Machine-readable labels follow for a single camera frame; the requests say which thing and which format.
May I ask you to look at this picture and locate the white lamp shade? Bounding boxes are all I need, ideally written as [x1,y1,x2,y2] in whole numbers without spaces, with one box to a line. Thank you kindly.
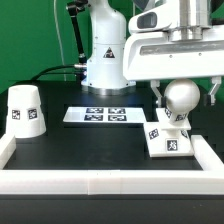
[6,85,46,139]

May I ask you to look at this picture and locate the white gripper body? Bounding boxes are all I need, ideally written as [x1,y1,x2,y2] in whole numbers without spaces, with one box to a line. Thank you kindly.
[123,30,224,81]

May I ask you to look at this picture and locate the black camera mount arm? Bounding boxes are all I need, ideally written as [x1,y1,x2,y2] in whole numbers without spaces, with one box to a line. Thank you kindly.
[65,0,90,65]

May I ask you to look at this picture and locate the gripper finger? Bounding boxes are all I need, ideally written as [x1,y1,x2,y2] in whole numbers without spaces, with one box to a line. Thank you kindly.
[150,80,166,108]
[204,76,222,106]

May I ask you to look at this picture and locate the white marker board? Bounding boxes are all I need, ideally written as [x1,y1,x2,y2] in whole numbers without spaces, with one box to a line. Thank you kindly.
[63,107,146,124]

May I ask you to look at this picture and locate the white U-shaped fence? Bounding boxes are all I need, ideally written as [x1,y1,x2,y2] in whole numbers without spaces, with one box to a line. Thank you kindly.
[0,135,224,195]

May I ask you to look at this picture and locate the white lamp base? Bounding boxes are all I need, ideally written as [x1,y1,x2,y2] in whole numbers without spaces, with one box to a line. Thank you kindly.
[143,108,194,157]

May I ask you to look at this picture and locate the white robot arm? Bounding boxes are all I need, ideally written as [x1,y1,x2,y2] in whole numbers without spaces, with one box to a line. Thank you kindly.
[82,0,224,105]

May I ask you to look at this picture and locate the black cable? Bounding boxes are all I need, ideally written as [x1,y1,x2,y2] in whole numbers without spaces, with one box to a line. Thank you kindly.
[30,63,88,83]

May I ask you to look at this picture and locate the white cable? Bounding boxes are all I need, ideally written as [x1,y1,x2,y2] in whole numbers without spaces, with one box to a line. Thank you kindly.
[53,0,68,82]

